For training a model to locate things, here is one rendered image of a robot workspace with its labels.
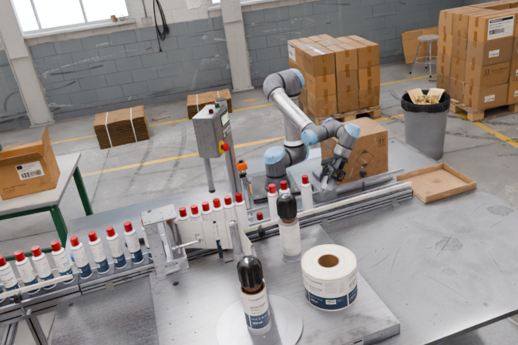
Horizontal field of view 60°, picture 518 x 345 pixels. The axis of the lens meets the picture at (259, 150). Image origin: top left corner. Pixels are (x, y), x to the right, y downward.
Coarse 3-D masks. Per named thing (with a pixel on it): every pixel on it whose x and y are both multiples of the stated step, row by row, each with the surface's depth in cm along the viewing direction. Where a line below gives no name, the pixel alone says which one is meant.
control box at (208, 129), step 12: (204, 108) 201; (204, 120) 190; (216, 120) 191; (204, 132) 192; (216, 132) 191; (204, 144) 195; (216, 144) 193; (228, 144) 204; (204, 156) 198; (216, 156) 196
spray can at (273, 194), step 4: (272, 184) 210; (268, 188) 210; (272, 188) 209; (272, 192) 209; (276, 192) 211; (268, 196) 211; (272, 196) 209; (276, 196) 210; (268, 200) 212; (272, 200) 210; (272, 204) 211; (272, 208) 212; (276, 208) 212; (272, 212) 213; (276, 212) 213; (272, 216) 214; (276, 216) 214; (276, 224) 216
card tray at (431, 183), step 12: (432, 168) 252; (444, 168) 253; (396, 180) 248; (408, 180) 247; (420, 180) 245; (432, 180) 244; (444, 180) 242; (456, 180) 241; (468, 180) 236; (420, 192) 235; (432, 192) 233; (444, 192) 226; (456, 192) 229
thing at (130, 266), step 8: (392, 184) 237; (368, 192) 233; (392, 192) 230; (336, 200) 229; (360, 200) 226; (368, 200) 225; (336, 208) 223; (304, 216) 219; (312, 216) 218; (256, 224) 218; (256, 232) 213; (144, 256) 206; (112, 264) 204; (128, 264) 202; (144, 264) 201; (96, 272) 201; (112, 272) 199; (120, 272) 198; (80, 280) 196; (88, 280) 195
